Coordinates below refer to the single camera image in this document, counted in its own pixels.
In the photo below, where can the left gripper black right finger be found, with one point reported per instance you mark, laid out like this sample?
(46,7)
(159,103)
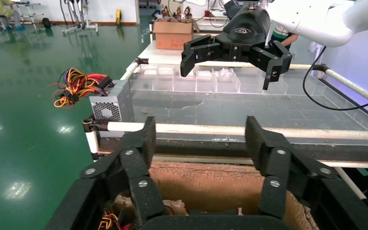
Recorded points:
(274,190)

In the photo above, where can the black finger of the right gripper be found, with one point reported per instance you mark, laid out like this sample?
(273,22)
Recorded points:
(276,62)
(199,52)

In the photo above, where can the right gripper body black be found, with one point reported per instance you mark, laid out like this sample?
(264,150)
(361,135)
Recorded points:
(244,31)

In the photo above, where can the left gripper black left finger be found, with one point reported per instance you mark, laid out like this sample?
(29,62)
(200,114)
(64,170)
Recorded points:
(139,190)

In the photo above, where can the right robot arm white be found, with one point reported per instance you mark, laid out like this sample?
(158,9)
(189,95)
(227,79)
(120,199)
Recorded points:
(323,19)

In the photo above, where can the standing person striped shirt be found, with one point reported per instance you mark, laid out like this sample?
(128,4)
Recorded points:
(284,36)

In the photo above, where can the brown cardboard shipping box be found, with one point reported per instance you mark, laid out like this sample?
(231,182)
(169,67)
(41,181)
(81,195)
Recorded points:
(172,36)

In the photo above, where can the clear acrylic divider tray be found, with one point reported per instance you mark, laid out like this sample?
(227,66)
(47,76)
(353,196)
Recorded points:
(183,84)

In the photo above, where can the small parts atop cardboard box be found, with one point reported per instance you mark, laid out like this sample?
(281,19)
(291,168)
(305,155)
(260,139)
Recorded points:
(177,13)

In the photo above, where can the brown pulp cardboard box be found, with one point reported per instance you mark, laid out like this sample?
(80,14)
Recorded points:
(202,187)

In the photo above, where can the conveyor with white tube rails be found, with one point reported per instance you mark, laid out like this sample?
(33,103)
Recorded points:
(234,111)

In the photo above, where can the yellow floor sign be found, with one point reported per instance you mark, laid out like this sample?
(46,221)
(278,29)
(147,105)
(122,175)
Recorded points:
(118,16)

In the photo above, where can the white metal stand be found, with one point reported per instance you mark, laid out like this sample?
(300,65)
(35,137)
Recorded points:
(82,25)

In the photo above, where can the black wheel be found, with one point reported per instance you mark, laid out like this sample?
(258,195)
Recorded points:
(46,22)

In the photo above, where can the metal step ladder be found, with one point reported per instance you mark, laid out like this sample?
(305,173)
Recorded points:
(29,12)

